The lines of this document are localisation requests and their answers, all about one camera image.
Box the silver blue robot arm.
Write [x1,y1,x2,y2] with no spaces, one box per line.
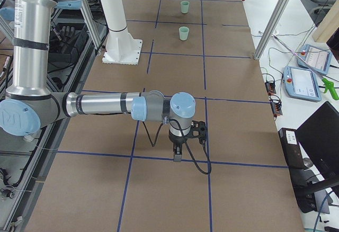
[1,0,195,162]

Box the brown paper table mat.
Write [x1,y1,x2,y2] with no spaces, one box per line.
[26,0,305,232]

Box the blue teach pendant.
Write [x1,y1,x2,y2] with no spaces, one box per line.
[283,66,322,102]
[298,44,333,75]

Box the orange relay board near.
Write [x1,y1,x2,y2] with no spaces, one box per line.
[269,95,283,118]

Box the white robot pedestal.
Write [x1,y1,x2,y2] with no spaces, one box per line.
[100,0,142,65]

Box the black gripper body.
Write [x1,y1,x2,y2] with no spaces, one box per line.
[168,131,187,147]

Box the green plastic cup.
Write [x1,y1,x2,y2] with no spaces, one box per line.
[180,1,190,14]
[179,26,190,41]

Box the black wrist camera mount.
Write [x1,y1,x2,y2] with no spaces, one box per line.
[188,121,208,146]

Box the orange relay board far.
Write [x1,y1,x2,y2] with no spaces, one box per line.
[264,73,276,95]

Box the near blue teach pendant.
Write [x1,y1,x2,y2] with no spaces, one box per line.
[283,66,322,102]

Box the metal rod green handle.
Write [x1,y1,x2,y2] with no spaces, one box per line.
[271,34,338,101]

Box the far blue teach pendant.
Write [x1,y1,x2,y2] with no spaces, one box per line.
[298,44,333,75]

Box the black laptop computer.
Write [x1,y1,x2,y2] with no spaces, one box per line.
[289,101,338,213]

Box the aluminium frame post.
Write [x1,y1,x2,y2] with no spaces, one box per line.
[254,0,289,60]

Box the orange relay board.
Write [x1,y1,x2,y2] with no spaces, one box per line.
[264,73,276,95]
[269,95,283,118]

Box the black mini pc box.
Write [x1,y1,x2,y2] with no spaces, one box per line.
[278,128,314,170]

